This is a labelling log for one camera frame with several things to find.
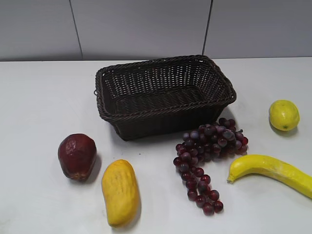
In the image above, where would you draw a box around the dark brown wicker basket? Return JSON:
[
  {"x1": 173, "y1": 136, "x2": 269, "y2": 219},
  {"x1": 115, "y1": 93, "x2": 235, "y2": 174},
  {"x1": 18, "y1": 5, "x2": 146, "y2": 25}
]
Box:
[{"x1": 95, "y1": 55, "x2": 236, "y2": 141}]

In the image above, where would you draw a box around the dark red avocado fruit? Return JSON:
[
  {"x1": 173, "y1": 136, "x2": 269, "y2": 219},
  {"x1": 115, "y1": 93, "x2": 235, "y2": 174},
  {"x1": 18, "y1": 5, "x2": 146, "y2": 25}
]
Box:
[{"x1": 58, "y1": 133, "x2": 97, "y2": 181}]

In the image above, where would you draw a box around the yellow lemon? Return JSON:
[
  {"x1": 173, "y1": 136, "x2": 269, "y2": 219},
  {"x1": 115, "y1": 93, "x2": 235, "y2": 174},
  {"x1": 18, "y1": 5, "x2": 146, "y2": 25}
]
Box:
[{"x1": 269, "y1": 99, "x2": 300, "y2": 132}]

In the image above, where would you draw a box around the yellow banana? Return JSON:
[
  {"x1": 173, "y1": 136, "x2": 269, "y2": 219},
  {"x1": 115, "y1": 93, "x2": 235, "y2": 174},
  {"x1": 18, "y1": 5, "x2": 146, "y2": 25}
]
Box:
[{"x1": 227, "y1": 155, "x2": 312, "y2": 198}]

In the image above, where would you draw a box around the yellow mango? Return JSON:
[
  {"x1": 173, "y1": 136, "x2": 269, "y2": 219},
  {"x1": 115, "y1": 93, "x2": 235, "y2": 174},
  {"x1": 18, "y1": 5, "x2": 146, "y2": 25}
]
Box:
[{"x1": 101, "y1": 159, "x2": 140, "y2": 228}]

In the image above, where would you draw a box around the purple grape bunch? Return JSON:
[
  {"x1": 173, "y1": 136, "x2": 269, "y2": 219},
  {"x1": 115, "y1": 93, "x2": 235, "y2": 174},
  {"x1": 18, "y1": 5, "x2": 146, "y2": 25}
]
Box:
[{"x1": 173, "y1": 117, "x2": 249, "y2": 216}]

